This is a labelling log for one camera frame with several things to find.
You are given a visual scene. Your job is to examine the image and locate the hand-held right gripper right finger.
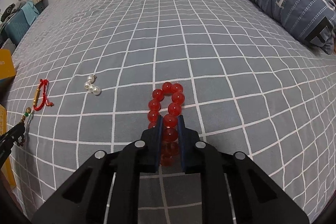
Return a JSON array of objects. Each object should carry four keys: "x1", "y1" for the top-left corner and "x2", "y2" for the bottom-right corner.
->
[{"x1": 177, "y1": 114, "x2": 310, "y2": 224}]

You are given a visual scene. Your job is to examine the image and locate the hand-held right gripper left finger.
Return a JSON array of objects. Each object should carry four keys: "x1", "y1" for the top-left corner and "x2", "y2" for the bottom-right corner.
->
[{"x1": 31, "y1": 114, "x2": 164, "y2": 224}]

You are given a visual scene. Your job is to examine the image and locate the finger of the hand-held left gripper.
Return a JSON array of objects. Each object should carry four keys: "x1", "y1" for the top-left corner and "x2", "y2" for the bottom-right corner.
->
[
  {"x1": 0, "y1": 123, "x2": 26, "y2": 142},
  {"x1": 0, "y1": 135, "x2": 23, "y2": 169}
]

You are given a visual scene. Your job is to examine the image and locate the blue and yellow box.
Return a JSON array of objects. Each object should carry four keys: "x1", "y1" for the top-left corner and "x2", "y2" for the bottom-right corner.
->
[{"x1": 0, "y1": 106, "x2": 17, "y2": 188}]

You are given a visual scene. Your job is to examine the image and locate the brown green stone bead bracelet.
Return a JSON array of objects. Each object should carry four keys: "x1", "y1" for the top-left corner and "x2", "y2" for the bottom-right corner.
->
[{"x1": 17, "y1": 107, "x2": 32, "y2": 147}]

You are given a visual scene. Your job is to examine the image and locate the small red cord bracelet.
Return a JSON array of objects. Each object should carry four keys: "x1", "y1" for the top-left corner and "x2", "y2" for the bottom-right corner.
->
[{"x1": 33, "y1": 79, "x2": 54, "y2": 111}]

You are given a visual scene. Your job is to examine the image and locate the red bead bracelet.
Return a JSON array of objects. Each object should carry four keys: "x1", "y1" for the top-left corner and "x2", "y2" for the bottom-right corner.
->
[{"x1": 147, "y1": 82, "x2": 185, "y2": 167}]

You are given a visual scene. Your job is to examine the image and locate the white pearl beads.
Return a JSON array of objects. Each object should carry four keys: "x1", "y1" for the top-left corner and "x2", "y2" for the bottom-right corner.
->
[{"x1": 83, "y1": 74, "x2": 101, "y2": 96}]

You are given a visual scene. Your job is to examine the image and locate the yellow box lid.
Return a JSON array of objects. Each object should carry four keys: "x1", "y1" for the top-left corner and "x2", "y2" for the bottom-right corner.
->
[{"x1": 0, "y1": 49, "x2": 17, "y2": 81}]

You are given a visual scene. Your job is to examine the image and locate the black camera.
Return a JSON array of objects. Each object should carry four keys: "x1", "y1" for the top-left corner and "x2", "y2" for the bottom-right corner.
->
[{"x1": 0, "y1": 3, "x2": 17, "y2": 22}]

